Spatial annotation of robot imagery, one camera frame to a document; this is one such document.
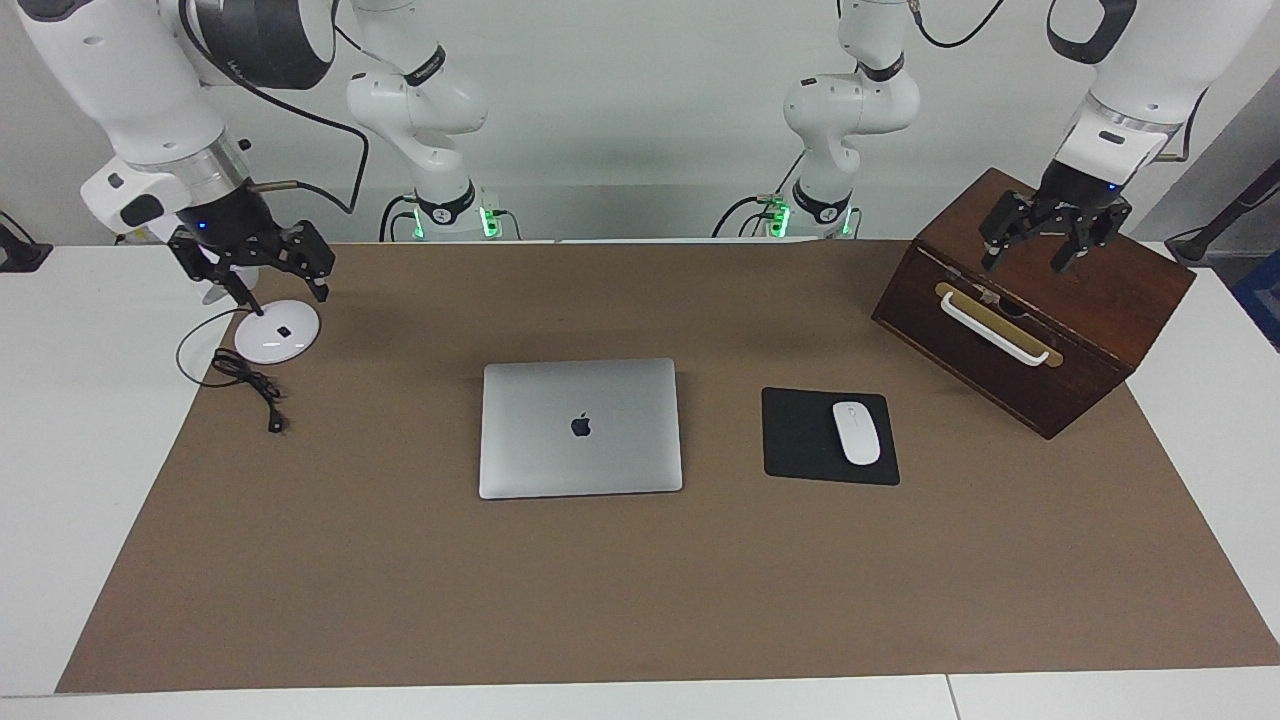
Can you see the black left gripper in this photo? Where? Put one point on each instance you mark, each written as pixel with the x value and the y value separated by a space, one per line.
pixel 1075 200

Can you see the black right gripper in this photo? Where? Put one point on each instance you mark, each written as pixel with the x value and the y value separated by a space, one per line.
pixel 240 230

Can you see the grey aluminium laptop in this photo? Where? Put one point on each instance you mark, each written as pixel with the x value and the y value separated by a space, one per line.
pixel 580 460

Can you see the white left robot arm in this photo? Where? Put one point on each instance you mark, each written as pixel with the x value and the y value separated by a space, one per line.
pixel 1150 60

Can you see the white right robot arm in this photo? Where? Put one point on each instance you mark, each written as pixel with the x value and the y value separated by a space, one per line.
pixel 110 80

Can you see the dark brown wooden box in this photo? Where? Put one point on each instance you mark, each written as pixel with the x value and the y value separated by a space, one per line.
pixel 1050 300

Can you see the white desk lamp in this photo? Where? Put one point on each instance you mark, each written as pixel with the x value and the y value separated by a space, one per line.
pixel 285 345

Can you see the black tripod stand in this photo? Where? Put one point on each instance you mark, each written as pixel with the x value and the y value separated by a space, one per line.
pixel 1190 245

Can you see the blue crate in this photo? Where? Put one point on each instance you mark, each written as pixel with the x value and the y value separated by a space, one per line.
pixel 1265 295

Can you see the black stand base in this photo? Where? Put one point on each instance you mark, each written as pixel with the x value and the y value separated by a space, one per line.
pixel 20 255

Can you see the white computer mouse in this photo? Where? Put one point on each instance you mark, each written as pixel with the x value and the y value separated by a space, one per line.
pixel 857 435

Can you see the black mouse pad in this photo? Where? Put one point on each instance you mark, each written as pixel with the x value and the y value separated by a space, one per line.
pixel 800 440

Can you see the brown table mat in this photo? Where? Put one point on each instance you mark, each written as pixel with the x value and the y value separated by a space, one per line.
pixel 640 600

